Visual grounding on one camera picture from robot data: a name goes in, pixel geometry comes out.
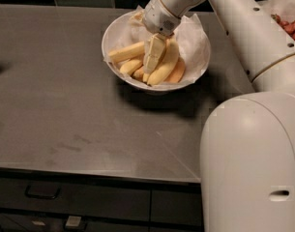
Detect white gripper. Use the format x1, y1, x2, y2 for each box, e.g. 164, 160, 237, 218
143, 0, 181, 73

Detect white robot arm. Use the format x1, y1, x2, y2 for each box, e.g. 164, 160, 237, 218
144, 0, 295, 232

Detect right curved yellow banana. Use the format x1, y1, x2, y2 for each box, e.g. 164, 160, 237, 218
147, 38, 179, 86

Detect long top yellow banana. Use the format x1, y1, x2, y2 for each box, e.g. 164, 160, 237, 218
108, 42, 144, 63

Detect middle yellow banana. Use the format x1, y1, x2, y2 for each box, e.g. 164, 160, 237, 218
142, 73, 150, 83

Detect small left yellow banana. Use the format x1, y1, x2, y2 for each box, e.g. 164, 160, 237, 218
120, 58, 143, 75

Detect small yellow banana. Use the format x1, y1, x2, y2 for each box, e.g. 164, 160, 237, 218
120, 58, 143, 75
132, 67, 144, 80

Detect small lower yellow banana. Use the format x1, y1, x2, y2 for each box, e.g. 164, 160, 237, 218
132, 67, 144, 80

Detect orange fruit in bowl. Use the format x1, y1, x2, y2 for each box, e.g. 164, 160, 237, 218
165, 57, 186, 83

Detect white paper bowl liner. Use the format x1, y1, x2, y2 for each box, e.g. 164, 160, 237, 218
102, 8, 211, 92

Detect red fruits in right bowl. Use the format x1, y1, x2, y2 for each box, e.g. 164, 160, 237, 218
271, 14, 295, 41

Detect upper right grey drawer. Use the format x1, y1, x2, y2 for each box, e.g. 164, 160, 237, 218
150, 186, 203, 226

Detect grey drawer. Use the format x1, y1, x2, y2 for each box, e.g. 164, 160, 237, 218
0, 177, 150, 221
150, 186, 203, 226

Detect upper left grey drawer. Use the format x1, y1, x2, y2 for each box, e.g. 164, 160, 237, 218
0, 177, 150, 221

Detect left black drawer handle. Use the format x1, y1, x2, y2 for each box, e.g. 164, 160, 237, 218
24, 185, 61, 200

